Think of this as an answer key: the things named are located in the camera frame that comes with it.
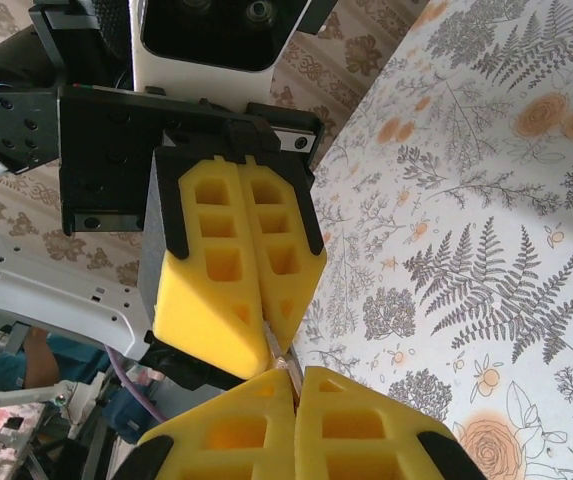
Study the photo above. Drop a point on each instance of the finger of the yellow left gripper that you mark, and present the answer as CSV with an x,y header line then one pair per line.
x,y
191,310
296,280

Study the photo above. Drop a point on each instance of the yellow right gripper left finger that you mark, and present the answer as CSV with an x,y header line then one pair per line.
x,y
226,435

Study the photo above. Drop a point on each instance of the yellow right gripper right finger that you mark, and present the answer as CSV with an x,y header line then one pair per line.
x,y
366,440

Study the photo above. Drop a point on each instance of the small metal key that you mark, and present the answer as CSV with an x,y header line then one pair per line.
x,y
281,357

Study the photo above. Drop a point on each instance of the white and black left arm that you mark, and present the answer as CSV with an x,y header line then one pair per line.
x,y
16,115

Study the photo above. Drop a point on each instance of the person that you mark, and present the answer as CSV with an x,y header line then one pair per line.
x,y
36,360

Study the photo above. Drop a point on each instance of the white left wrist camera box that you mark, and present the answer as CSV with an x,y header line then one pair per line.
x,y
201,75

